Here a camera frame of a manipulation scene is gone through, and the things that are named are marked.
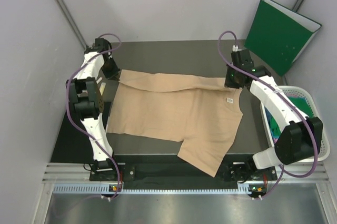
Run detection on slotted grey cable duct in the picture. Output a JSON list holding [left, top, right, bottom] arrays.
[[53, 183, 263, 196]]

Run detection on yellow marker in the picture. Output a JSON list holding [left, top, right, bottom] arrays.
[[99, 82, 106, 95]]

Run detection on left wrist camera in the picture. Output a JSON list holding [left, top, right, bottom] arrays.
[[94, 37, 111, 53]]

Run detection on white perforated laundry basket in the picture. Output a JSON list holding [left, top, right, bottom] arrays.
[[260, 85, 331, 163]]

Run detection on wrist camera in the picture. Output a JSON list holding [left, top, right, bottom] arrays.
[[231, 49, 254, 69], [94, 37, 111, 53]]

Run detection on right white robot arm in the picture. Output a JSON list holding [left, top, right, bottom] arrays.
[[225, 64, 323, 180]]

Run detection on beige t shirt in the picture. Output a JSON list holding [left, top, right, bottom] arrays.
[[107, 70, 243, 177]]

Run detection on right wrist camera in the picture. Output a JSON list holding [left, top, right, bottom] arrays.
[[231, 49, 254, 69]]

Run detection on green ring binder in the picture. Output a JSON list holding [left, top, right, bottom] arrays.
[[244, 0, 322, 76]]

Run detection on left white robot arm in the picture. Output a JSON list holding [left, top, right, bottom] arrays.
[[66, 45, 121, 182]]

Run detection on blue pink t shirt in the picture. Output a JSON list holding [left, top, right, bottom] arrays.
[[264, 108, 281, 143]]

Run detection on green t shirt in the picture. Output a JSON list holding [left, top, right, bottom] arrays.
[[268, 97, 314, 137]]

